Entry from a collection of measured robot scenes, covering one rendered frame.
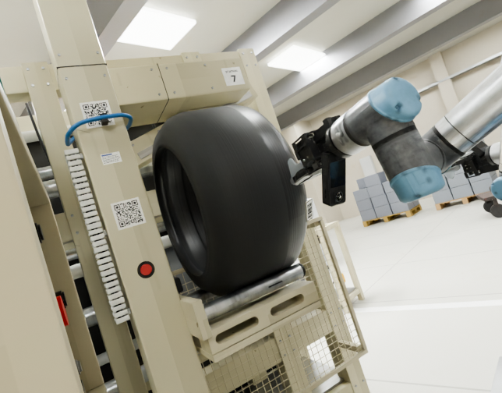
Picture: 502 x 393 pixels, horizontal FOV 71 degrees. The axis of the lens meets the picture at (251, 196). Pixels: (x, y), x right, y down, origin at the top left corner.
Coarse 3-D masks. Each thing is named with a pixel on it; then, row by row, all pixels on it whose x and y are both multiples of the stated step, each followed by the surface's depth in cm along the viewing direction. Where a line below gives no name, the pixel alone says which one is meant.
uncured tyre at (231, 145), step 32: (192, 128) 94; (224, 128) 94; (256, 128) 97; (160, 160) 118; (192, 160) 90; (224, 160) 88; (256, 160) 91; (160, 192) 127; (192, 192) 141; (224, 192) 86; (256, 192) 89; (288, 192) 94; (192, 224) 140; (224, 224) 87; (256, 224) 90; (288, 224) 95; (192, 256) 132; (224, 256) 91; (256, 256) 93; (288, 256) 101; (224, 288) 100
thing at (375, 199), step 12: (360, 180) 868; (372, 180) 809; (384, 180) 812; (360, 192) 834; (372, 192) 814; (384, 192) 797; (360, 204) 839; (372, 204) 821; (384, 204) 800; (396, 204) 782; (408, 204) 772; (420, 204) 821; (372, 216) 825; (384, 216) 806; (396, 216) 837; (408, 216) 768
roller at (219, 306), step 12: (300, 264) 108; (276, 276) 103; (288, 276) 104; (300, 276) 106; (252, 288) 99; (264, 288) 100; (276, 288) 102; (216, 300) 94; (228, 300) 95; (240, 300) 96; (252, 300) 99; (216, 312) 92
